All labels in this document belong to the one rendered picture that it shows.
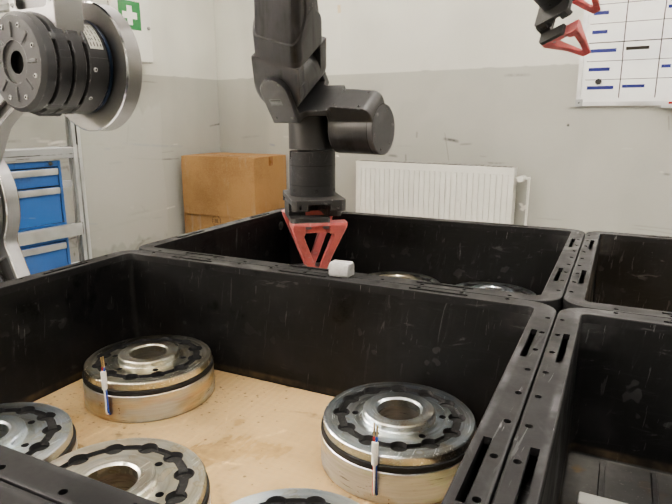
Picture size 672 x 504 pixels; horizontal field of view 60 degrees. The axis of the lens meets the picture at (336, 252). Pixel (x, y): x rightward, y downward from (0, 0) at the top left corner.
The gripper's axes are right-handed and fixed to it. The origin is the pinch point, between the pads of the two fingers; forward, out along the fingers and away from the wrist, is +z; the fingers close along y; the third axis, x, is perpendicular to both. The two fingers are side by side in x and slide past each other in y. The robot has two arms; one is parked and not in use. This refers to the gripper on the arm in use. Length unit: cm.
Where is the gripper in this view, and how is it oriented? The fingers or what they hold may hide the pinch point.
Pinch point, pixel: (313, 264)
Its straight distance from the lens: 74.6
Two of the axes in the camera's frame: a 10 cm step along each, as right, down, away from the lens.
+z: 0.0, 9.7, 2.4
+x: -9.8, 0.5, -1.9
